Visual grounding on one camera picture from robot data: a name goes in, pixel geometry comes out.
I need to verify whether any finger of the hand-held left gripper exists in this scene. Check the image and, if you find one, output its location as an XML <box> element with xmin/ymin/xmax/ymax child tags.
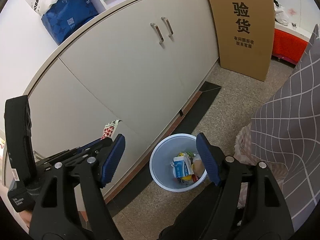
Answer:
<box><xmin>36</xmin><ymin>142</ymin><xmax>113</xmax><ymax>170</ymax></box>
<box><xmin>35</xmin><ymin>137</ymin><xmax>113</xmax><ymax>162</ymax></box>

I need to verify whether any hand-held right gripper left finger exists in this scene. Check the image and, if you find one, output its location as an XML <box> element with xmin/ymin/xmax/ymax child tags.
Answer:
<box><xmin>29</xmin><ymin>134</ymin><xmax>125</xmax><ymax>240</ymax></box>

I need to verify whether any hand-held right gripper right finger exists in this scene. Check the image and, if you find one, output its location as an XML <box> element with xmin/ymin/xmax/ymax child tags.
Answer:
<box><xmin>196</xmin><ymin>133</ymin><xmax>294</xmax><ymax>240</ymax></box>

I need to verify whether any red checked packet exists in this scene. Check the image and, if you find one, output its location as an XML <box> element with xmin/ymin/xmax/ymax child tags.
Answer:
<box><xmin>101</xmin><ymin>119</ymin><xmax>123</xmax><ymax>140</ymax></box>

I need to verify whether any blue white packet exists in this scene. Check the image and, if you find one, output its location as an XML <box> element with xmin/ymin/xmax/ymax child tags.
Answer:
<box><xmin>172</xmin><ymin>156</ymin><xmax>194</xmax><ymax>179</ymax></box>

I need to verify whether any light blue waste bin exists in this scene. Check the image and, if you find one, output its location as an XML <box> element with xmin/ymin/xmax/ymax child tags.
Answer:
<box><xmin>149</xmin><ymin>134</ymin><xmax>208</xmax><ymax>193</ymax></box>

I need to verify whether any person's left hand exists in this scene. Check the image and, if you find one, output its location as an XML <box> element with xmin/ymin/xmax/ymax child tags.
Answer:
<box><xmin>19</xmin><ymin>211</ymin><xmax>33</xmax><ymax>227</ymax></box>

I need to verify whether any pink lace cloth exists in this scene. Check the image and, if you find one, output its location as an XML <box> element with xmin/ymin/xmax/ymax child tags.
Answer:
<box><xmin>235</xmin><ymin>127</ymin><xmax>285</xmax><ymax>209</ymax></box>

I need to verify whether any white low cabinet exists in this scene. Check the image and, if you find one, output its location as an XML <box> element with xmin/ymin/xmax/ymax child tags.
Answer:
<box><xmin>4</xmin><ymin>0</ymin><xmax>220</xmax><ymax>205</ymax></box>

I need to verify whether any grey checked tablecloth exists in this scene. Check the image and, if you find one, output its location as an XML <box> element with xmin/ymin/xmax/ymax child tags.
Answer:
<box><xmin>251</xmin><ymin>24</ymin><xmax>320</xmax><ymax>230</ymax></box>

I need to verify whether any large cardboard box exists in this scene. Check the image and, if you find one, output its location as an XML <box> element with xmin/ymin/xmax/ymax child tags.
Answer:
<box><xmin>203</xmin><ymin>0</ymin><xmax>275</xmax><ymax>82</ymax></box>

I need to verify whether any blue patterned bag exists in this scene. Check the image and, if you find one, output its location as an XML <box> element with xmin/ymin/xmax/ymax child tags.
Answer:
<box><xmin>41</xmin><ymin>0</ymin><xmax>98</xmax><ymax>45</ymax></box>

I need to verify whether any red storage box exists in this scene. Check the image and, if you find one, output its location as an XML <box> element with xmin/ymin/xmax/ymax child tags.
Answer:
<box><xmin>271</xmin><ymin>28</ymin><xmax>308</xmax><ymax>63</ymax></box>

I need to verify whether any white plastic bag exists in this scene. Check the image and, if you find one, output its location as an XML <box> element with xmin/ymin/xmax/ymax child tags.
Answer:
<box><xmin>274</xmin><ymin>4</ymin><xmax>290</xmax><ymax>25</ymax></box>

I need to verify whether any pale green wardrobe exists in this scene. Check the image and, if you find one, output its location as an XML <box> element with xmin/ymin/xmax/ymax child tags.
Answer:
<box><xmin>269</xmin><ymin>0</ymin><xmax>320</xmax><ymax>38</ymax></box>

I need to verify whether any silver cabinet handle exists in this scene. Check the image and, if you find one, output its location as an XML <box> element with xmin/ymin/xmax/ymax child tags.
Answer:
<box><xmin>150</xmin><ymin>22</ymin><xmax>164</xmax><ymax>43</ymax></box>
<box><xmin>161</xmin><ymin>17</ymin><xmax>173</xmax><ymax>37</ymax></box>

